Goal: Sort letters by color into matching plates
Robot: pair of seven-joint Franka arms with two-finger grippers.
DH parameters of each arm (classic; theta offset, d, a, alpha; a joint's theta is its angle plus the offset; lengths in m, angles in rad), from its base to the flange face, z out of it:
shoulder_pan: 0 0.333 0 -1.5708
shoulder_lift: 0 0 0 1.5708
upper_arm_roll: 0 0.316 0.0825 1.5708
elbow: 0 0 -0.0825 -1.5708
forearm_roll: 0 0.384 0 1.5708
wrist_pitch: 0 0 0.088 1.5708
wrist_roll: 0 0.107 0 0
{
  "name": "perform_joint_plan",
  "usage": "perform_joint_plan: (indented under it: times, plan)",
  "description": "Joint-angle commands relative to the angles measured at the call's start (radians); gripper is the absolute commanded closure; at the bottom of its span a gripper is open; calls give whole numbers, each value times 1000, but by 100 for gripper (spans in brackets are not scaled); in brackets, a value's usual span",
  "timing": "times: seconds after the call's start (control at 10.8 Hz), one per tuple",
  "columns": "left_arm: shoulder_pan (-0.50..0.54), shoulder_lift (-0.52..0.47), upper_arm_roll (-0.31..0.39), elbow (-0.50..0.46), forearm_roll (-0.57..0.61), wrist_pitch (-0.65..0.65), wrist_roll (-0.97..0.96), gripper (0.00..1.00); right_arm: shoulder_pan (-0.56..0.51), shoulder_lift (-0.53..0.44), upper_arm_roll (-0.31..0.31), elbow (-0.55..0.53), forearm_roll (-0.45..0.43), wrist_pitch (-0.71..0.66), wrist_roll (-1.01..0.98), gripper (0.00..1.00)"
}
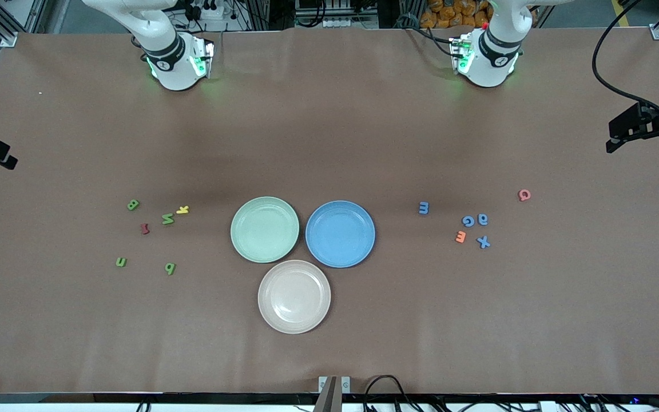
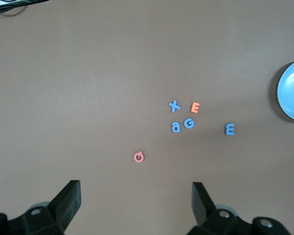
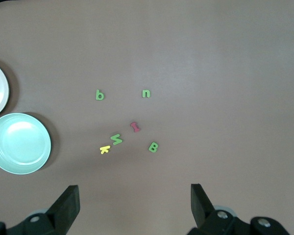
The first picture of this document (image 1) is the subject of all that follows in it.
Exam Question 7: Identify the orange fruit pile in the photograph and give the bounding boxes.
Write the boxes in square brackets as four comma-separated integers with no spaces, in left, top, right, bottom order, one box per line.
[420,0,490,29]

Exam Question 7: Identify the white power strip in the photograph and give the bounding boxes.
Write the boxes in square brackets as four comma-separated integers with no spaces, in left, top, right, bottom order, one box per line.
[323,16,379,29]
[184,0,224,21]

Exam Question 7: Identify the black table edge strip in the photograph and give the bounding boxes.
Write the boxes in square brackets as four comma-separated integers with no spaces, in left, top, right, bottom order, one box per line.
[0,392,659,406]

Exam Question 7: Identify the light green plate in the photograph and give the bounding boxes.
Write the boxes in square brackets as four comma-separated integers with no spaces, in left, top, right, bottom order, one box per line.
[230,196,300,264]

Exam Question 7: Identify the blue plate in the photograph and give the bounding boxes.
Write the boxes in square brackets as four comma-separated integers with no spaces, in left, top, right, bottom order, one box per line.
[305,200,376,268]

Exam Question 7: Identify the beige plate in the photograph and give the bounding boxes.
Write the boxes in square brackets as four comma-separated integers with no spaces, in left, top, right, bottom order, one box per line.
[257,259,332,335]

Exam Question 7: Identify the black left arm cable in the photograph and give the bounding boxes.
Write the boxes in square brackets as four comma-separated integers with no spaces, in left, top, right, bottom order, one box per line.
[591,0,659,110]

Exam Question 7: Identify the black looped cable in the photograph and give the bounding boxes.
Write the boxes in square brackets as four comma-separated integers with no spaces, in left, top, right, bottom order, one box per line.
[363,375,422,412]

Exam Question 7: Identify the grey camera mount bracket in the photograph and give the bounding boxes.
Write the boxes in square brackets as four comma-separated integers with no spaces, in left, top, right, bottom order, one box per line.
[313,375,352,412]

